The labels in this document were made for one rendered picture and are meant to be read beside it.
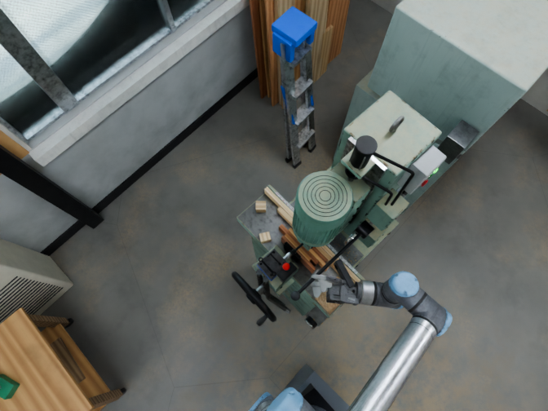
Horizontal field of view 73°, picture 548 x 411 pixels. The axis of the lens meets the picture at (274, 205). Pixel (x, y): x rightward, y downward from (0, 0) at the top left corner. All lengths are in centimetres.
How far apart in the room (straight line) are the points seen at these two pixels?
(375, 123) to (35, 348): 194
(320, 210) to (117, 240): 194
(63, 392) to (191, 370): 73
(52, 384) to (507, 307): 269
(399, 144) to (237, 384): 183
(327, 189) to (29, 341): 175
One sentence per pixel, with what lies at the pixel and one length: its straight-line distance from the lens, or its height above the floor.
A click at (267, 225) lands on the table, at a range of 169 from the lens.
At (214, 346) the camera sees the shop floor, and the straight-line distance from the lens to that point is 255.
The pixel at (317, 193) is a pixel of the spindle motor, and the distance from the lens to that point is 114.
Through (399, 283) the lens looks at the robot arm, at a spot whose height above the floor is 125.
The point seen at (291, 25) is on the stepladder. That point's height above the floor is 116.
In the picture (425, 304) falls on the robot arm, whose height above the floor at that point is 124.
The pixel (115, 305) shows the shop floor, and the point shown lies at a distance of 274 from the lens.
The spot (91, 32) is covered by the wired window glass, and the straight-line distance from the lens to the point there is 214.
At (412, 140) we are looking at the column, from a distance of 123.
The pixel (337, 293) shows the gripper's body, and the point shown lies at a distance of 144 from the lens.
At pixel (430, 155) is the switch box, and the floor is 148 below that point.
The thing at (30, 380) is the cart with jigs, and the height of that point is 53.
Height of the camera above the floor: 252
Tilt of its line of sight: 70 degrees down
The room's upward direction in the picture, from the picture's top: 1 degrees counter-clockwise
